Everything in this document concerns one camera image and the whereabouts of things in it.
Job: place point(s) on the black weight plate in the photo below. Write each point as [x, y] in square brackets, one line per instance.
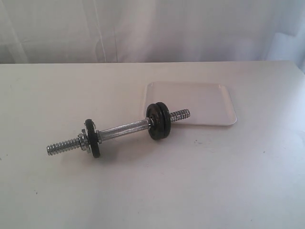
[166, 118]
[92, 137]
[156, 130]

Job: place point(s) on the chrome threaded dumbbell bar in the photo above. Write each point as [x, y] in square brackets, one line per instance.
[115, 132]

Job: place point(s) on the chrome star collar nut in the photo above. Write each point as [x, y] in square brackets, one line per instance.
[84, 143]

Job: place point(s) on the white rectangular tray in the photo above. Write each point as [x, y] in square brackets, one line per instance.
[208, 103]

